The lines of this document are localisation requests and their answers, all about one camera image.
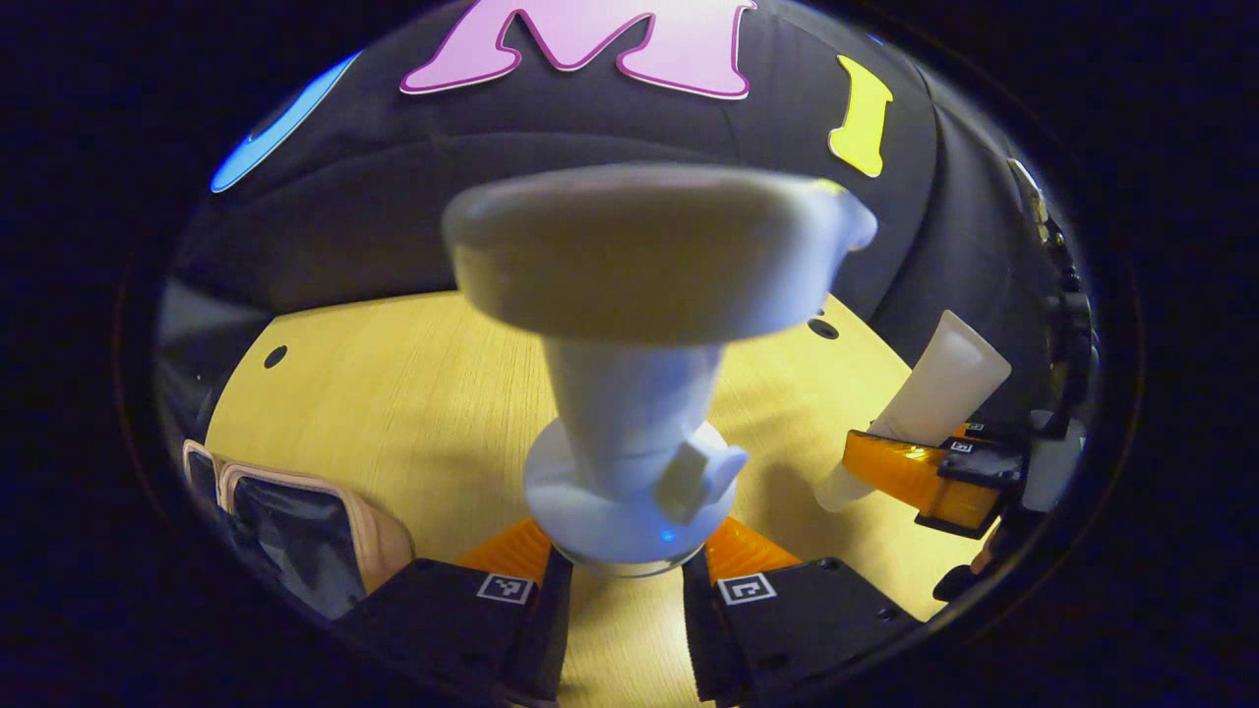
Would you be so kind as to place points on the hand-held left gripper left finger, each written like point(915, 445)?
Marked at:
point(536, 629)

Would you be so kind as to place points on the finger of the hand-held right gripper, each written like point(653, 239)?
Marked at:
point(989, 438)
point(905, 472)

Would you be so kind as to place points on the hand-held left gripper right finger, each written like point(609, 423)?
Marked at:
point(703, 639)

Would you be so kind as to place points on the white skin care tube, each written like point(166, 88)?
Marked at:
point(944, 383)

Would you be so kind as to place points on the white pump bottle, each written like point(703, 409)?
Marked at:
point(629, 413)

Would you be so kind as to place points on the metal cloth clip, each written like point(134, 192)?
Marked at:
point(1028, 192)

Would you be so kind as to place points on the black backdrop cloth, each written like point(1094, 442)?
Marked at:
point(393, 197)

